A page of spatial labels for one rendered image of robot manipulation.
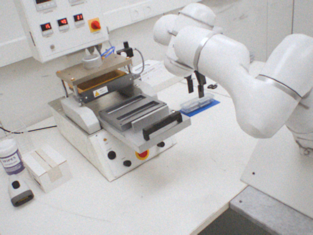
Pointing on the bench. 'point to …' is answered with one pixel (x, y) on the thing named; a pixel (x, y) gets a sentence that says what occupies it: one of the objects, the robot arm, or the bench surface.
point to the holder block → (130, 110)
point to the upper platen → (98, 81)
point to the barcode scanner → (19, 191)
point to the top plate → (93, 67)
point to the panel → (124, 152)
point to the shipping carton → (47, 168)
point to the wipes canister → (11, 158)
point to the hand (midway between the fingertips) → (195, 89)
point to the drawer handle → (161, 124)
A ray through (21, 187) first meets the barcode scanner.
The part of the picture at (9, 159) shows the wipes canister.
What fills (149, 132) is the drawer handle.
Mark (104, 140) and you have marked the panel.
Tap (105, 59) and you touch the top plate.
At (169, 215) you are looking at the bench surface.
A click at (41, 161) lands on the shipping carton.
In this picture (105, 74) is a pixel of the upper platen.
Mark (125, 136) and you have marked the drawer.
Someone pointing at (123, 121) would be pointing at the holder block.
